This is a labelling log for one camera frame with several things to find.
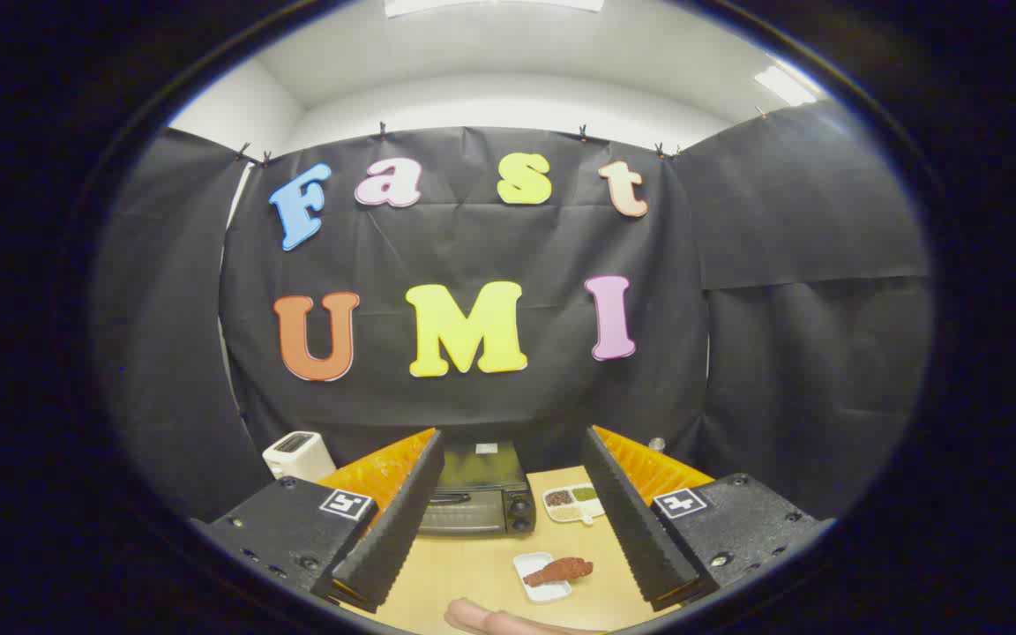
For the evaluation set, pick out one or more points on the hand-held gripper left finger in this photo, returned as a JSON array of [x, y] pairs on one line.
[[398, 520]]

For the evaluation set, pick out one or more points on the white ribbed plastic tray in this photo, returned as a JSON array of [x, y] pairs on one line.
[[549, 592]]

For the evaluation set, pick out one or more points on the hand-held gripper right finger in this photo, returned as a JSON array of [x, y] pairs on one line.
[[627, 520]]

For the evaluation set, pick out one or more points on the white divided condiment dish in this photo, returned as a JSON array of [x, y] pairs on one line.
[[571, 509]]

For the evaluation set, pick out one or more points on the white bread toaster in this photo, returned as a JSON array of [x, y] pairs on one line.
[[296, 454]]

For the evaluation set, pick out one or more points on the ceiling light panel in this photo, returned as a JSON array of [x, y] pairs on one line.
[[783, 85], [490, 5]]

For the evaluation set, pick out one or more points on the brown steak piece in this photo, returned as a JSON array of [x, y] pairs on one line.
[[561, 571]]

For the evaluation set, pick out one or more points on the black toaster oven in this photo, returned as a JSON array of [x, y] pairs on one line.
[[481, 467]]

